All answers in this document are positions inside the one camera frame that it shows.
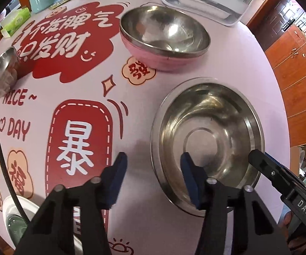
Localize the small flat packet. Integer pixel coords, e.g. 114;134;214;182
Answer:
48;0;68;10

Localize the white dish cabinet appliance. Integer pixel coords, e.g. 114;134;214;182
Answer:
158;0;265;27

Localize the green tissue box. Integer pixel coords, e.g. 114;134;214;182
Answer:
1;7;31;37

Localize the medium steel bowl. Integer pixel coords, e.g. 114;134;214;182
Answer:
119;5;211;56

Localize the large steel bowl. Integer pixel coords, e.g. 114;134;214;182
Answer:
150;78;265;217

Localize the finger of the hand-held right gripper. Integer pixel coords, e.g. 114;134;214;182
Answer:
248;149;305;200

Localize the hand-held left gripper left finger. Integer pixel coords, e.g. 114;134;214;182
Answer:
15;152;128;255

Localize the green plate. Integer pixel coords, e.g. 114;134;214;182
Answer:
5;212;30;242

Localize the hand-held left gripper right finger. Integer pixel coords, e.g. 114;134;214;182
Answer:
180;152;292;255

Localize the wooden wardrobe with handles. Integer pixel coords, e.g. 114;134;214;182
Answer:
249;0;306;146

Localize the printed pink tablecloth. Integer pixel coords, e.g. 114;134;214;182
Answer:
0;0;294;255

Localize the person's right hand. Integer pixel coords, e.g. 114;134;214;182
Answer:
276;210;297;249

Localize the pink bowl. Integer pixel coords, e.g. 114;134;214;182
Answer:
120;30;209;72

